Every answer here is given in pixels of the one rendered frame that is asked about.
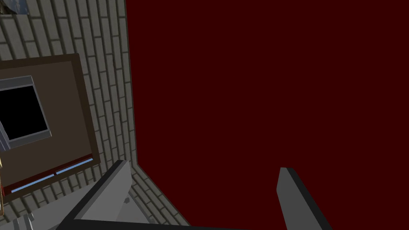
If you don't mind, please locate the brown desk with black screen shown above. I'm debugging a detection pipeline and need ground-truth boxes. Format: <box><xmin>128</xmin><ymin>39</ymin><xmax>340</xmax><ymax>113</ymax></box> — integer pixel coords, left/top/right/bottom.
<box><xmin>0</xmin><ymin>53</ymin><xmax>101</xmax><ymax>204</ymax></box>

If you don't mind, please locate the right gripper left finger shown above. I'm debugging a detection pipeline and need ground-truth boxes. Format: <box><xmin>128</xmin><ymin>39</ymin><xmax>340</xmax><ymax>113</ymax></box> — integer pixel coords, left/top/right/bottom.
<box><xmin>60</xmin><ymin>159</ymin><xmax>133</xmax><ymax>226</ymax></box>

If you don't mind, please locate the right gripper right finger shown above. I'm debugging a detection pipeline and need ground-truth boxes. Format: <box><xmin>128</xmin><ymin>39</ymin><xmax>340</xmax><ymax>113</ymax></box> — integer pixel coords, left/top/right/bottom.
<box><xmin>276</xmin><ymin>167</ymin><xmax>334</xmax><ymax>230</ymax></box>

